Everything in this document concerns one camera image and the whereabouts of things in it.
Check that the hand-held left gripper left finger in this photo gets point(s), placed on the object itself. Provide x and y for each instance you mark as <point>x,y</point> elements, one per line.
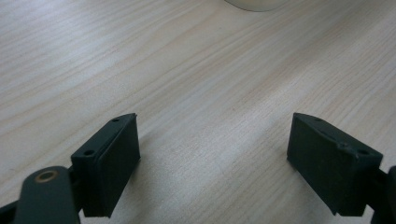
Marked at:
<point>112,161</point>

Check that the cream square bin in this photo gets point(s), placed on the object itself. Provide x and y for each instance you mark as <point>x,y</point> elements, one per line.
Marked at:
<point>255,4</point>

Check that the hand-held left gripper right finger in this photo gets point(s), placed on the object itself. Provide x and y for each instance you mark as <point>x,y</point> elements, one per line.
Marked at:
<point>327,165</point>

